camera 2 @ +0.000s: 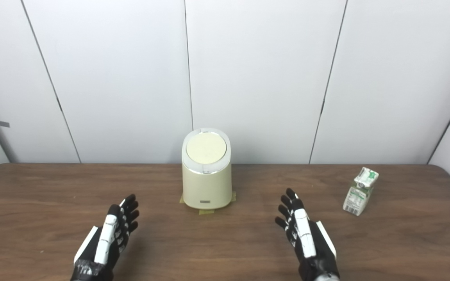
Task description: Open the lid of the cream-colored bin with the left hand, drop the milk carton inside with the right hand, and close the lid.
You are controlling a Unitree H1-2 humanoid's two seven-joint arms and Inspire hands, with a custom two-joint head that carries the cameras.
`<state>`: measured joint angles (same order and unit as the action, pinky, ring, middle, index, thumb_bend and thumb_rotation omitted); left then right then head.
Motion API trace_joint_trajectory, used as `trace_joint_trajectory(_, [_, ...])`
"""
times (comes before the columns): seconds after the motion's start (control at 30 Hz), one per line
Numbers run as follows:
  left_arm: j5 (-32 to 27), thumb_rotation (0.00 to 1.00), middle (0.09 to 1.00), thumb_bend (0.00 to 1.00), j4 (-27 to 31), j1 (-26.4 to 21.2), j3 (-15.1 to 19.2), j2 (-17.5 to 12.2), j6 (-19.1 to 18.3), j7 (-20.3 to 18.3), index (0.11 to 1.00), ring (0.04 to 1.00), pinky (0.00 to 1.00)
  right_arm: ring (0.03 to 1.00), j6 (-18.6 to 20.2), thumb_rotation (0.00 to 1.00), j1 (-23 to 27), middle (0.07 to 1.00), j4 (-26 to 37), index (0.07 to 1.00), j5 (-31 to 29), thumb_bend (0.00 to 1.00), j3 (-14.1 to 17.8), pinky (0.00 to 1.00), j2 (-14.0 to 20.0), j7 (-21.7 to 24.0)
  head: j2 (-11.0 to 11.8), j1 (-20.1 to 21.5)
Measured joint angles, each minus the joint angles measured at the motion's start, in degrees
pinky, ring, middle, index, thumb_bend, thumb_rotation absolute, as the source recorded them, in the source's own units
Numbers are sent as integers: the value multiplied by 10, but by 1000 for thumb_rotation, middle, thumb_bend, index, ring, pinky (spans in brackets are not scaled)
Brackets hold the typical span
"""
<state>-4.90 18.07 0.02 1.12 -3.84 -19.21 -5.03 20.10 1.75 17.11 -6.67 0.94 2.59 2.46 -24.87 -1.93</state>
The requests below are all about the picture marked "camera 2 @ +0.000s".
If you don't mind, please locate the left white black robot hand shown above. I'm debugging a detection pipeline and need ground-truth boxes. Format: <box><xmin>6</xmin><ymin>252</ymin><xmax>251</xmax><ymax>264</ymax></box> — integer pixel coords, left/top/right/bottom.
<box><xmin>70</xmin><ymin>194</ymin><xmax>140</xmax><ymax>281</ymax></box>

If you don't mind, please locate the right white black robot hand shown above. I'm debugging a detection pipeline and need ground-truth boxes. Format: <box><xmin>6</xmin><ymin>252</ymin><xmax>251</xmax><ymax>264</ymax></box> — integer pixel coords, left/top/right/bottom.
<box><xmin>275</xmin><ymin>188</ymin><xmax>341</xmax><ymax>281</ymax></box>

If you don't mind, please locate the green white milk carton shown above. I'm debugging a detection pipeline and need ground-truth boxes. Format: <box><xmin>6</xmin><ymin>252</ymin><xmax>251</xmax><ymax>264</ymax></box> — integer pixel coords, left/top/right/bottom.
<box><xmin>343</xmin><ymin>167</ymin><xmax>379</xmax><ymax>216</ymax></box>

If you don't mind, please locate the cream-colored trash bin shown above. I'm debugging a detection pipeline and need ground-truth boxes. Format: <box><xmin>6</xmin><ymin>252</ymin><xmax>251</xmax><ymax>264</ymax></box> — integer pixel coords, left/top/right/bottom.
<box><xmin>181</xmin><ymin>128</ymin><xmax>233</xmax><ymax>210</ymax></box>

